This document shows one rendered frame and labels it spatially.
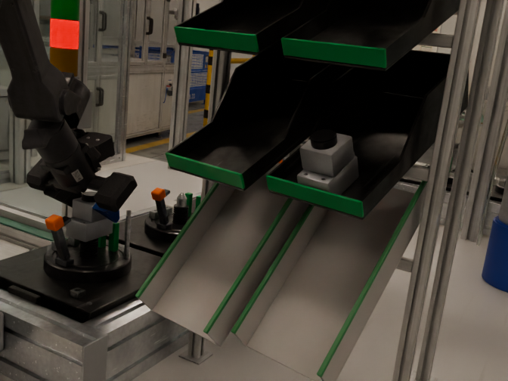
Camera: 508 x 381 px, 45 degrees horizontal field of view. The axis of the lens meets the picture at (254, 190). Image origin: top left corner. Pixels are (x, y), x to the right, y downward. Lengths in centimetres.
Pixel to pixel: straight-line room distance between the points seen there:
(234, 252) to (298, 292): 11
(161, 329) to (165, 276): 14
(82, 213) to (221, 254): 26
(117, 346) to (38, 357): 11
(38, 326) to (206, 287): 23
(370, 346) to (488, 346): 23
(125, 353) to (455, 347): 60
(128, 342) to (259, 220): 26
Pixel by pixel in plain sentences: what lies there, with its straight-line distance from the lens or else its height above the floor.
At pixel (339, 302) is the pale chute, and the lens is 77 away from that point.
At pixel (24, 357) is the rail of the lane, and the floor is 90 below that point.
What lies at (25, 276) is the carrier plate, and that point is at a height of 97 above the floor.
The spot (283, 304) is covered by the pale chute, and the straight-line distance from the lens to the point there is 80.
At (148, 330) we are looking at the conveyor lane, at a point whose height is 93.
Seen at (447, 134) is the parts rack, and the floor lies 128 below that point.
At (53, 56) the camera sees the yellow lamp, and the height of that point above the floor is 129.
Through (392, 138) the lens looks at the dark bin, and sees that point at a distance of 81.
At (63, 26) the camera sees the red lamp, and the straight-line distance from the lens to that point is 117.
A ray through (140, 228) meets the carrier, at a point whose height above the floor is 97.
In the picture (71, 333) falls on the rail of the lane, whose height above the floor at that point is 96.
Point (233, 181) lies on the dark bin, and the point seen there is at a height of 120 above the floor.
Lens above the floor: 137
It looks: 14 degrees down
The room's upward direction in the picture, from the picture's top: 6 degrees clockwise
